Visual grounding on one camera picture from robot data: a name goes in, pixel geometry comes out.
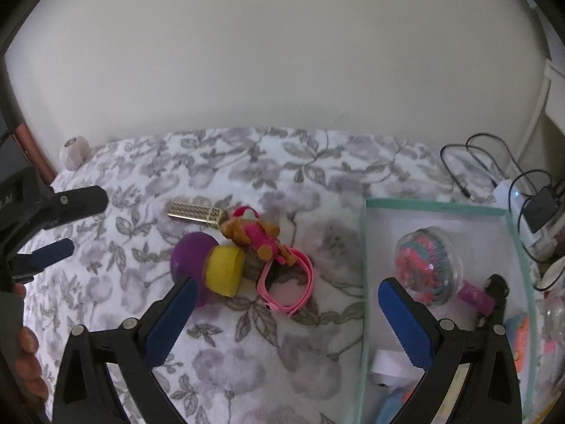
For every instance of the orange plastic toy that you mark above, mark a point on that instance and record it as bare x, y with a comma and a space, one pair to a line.
518, 340

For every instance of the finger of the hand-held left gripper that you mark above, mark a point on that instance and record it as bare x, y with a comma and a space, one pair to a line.
53, 251
84, 201

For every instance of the light blue toy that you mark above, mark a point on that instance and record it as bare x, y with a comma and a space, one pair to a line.
393, 406

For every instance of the white wooden shelf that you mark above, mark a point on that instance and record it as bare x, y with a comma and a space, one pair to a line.
554, 79

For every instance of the glass box with green edges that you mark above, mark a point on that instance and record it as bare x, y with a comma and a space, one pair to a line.
441, 229

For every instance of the person's left hand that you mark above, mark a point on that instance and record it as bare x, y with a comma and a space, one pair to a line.
31, 371

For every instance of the pink wristwatch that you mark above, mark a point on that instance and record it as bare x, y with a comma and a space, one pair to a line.
309, 276

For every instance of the white power strip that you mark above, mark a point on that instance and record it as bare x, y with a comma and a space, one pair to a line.
505, 194

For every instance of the brown wooden bed frame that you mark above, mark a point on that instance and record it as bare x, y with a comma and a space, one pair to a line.
33, 150

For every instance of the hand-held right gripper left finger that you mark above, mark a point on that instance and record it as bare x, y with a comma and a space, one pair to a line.
170, 322

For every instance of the white toy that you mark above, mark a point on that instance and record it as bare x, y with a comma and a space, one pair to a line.
388, 362

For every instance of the black charger adapter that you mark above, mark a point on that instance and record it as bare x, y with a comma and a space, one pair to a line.
543, 207

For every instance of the grey floral bedsheet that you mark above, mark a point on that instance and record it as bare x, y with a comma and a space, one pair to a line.
265, 185

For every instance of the white cup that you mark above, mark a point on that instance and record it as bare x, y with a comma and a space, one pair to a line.
556, 274

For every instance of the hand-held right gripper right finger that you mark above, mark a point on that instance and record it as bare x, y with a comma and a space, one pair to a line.
404, 322

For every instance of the brown and pink toy figure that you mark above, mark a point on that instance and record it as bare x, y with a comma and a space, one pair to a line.
256, 234

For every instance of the gold comb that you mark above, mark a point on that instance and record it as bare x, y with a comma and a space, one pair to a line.
194, 214

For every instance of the purple and yellow plastic egg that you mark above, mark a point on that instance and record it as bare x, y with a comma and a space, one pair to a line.
225, 269

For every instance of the black toy car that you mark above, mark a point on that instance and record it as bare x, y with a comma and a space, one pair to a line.
496, 289

